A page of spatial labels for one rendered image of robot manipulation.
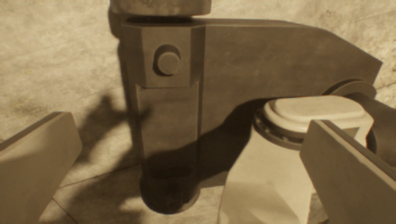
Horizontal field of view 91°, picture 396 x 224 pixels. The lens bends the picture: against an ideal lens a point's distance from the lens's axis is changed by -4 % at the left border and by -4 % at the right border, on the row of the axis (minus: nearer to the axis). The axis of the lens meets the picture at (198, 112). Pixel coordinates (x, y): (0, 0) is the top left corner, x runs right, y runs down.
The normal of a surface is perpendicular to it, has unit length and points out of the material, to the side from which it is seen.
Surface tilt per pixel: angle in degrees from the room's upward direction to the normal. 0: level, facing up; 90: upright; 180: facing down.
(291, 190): 90
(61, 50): 0
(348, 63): 0
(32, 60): 0
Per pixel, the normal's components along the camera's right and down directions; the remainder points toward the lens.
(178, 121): 0.20, 0.49
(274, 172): 0.03, -0.87
